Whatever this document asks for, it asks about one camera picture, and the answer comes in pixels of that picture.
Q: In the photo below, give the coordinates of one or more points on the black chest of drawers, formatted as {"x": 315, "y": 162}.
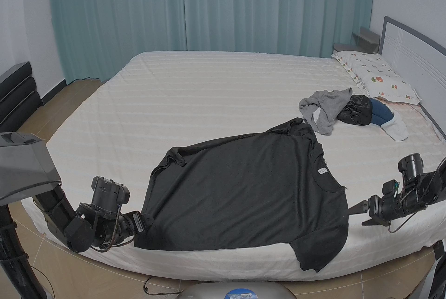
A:
{"x": 17, "y": 95}

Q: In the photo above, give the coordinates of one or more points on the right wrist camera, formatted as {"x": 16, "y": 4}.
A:
{"x": 390, "y": 189}

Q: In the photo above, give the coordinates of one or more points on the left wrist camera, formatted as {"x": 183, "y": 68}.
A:
{"x": 148, "y": 219}

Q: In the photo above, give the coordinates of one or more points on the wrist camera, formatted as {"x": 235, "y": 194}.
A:
{"x": 390, "y": 189}
{"x": 148, "y": 219}

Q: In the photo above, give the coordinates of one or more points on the white garment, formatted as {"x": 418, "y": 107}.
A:
{"x": 395, "y": 128}

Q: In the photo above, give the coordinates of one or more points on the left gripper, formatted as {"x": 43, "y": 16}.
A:
{"x": 130, "y": 226}

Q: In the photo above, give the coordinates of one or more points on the bed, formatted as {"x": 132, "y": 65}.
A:
{"x": 209, "y": 92}

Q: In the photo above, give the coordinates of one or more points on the dark blue garment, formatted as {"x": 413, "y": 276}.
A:
{"x": 381, "y": 113}

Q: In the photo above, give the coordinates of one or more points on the white printed pillow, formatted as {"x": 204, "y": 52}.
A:
{"x": 376, "y": 76}

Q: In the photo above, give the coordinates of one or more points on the black T-shirt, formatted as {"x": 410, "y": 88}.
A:
{"x": 244, "y": 186}

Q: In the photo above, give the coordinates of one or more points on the grey garment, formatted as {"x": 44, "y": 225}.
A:
{"x": 331, "y": 102}

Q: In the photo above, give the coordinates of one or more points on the grey bedside table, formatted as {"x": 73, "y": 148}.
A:
{"x": 362, "y": 38}

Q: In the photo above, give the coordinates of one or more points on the black shiny garment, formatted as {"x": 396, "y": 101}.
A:
{"x": 355, "y": 111}

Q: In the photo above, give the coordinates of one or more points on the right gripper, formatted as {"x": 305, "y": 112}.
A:
{"x": 388, "y": 210}

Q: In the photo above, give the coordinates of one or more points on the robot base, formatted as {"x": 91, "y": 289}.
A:
{"x": 237, "y": 292}

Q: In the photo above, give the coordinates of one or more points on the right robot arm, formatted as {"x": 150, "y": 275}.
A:
{"x": 430, "y": 186}

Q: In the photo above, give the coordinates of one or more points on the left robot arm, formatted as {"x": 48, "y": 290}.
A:
{"x": 24, "y": 165}

